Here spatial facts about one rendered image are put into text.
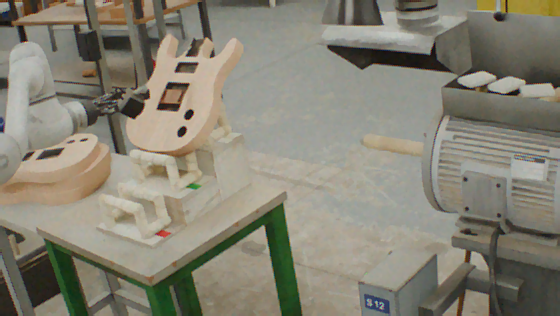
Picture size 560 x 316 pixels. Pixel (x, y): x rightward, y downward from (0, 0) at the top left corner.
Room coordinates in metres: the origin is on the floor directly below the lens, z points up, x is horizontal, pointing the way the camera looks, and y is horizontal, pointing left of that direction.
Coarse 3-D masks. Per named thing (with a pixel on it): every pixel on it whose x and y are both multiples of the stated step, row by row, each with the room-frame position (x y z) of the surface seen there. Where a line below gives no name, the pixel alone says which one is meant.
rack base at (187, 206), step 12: (132, 180) 2.25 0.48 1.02; (156, 180) 2.21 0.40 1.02; (168, 180) 2.20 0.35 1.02; (204, 180) 2.15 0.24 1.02; (216, 180) 2.17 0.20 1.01; (168, 192) 2.11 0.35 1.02; (180, 192) 2.09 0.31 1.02; (192, 192) 2.09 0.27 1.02; (204, 192) 2.12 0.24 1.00; (216, 192) 2.16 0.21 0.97; (144, 204) 2.17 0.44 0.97; (168, 204) 2.09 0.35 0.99; (180, 204) 2.05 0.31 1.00; (192, 204) 2.08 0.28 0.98; (204, 204) 2.12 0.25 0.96; (216, 204) 2.15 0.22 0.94; (180, 216) 2.06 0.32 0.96; (192, 216) 2.07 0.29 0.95
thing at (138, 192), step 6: (120, 186) 2.15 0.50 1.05; (126, 186) 2.14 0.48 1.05; (132, 186) 2.13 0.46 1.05; (126, 192) 2.13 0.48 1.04; (132, 192) 2.11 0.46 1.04; (138, 192) 2.09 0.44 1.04; (144, 192) 2.08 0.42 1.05; (150, 192) 2.06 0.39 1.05; (156, 192) 2.05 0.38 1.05; (144, 198) 2.07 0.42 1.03; (150, 198) 2.05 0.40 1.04; (156, 198) 2.04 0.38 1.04
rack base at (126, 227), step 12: (132, 216) 2.15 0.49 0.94; (156, 216) 2.13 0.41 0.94; (96, 228) 2.12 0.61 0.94; (120, 228) 2.08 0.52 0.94; (132, 228) 2.07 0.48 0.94; (168, 228) 2.03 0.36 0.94; (180, 228) 2.03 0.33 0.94; (132, 240) 2.00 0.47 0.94; (144, 240) 1.98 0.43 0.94; (156, 240) 1.97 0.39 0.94
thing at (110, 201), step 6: (102, 198) 2.09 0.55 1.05; (108, 198) 2.07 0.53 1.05; (114, 198) 2.06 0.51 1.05; (108, 204) 2.06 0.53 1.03; (114, 204) 2.04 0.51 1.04; (120, 204) 2.03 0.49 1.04; (126, 204) 2.01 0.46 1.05; (132, 204) 2.00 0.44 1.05; (138, 204) 1.99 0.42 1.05; (126, 210) 2.01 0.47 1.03; (132, 210) 1.99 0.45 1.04; (138, 210) 1.98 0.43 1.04
